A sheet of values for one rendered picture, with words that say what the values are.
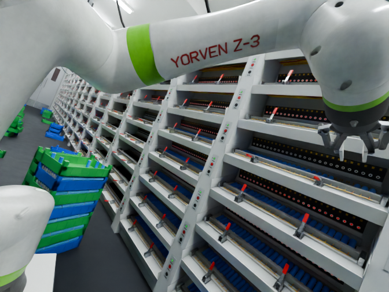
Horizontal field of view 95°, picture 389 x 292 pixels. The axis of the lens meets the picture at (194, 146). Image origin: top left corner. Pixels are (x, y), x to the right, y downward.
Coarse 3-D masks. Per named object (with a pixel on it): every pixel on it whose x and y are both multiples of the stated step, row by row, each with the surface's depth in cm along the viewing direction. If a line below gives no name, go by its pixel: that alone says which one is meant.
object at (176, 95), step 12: (192, 72) 152; (180, 96) 151; (192, 96) 159; (156, 120) 150; (168, 120) 149; (180, 120) 157; (156, 132) 145; (156, 144) 147; (168, 144) 155; (120, 204) 149; (120, 228) 145
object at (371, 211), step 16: (240, 144) 101; (224, 160) 94; (240, 160) 87; (304, 160) 83; (272, 176) 75; (288, 176) 70; (352, 176) 70; (304, 192) 66; (320, 192) 62; (336, 192) 60; (352, 208) 56; (368, 208) 53; (384, 208) 53
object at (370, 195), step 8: (240, 152) 93; (264, 160) 83; (272, 160) 82; (288, 168) 75; (296, 168) 75; (304, 176) 70; (312, 176) 69; (320, 176) 68; (328, 184) 65; (336, 184) 63; (344, 184) 62; (352, 192) 59; (360, 192) 59; (368, 192) 57; (376, 200) 56
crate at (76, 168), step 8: (48, 152) 97; (40, 160) 96; (48, 160) 93; (56, 160) 91; (64, 160) 89; (72, 160) 112; (80, 160) 116; (96, 160) 121; (56, 168) 90; (64, 168) 89; (72, 168) 93; (80, 168) 97; (88, 168) 100; (96, 168) 105; (104, 168) 118; (72, 176) 94; (80, 176) 98; (88, 176) 102; (96, 176) 107; (104, 176) 113
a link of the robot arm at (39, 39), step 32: (0, 0) 19; (32, 0) 20; (64, 0) 23; (0, 32) 20; (32, 32) 22; (64, 32) 24; (96, 32) 29; (0, 64) 22; (32, 64) 24; (64, 64) 29; (96, 64) 32; (0, 96) 23; (0, 128) 26
